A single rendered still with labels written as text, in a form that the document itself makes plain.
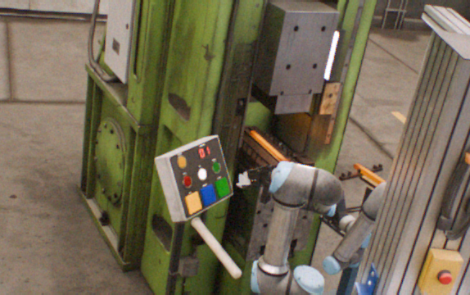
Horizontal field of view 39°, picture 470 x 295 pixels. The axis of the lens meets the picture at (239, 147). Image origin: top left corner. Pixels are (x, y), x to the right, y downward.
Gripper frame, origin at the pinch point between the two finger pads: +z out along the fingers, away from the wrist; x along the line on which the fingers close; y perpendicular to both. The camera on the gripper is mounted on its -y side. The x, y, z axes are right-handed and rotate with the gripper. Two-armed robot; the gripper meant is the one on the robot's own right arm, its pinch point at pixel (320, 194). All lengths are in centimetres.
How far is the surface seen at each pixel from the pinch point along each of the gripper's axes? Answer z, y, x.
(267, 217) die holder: 24.7, 27.2, -8.3
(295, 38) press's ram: 31, -64, -10
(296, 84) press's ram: 31, -42, -3
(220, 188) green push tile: 13.6, -1.1, -45.5
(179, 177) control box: 11, -12, -68
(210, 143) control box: 24, -18, -48
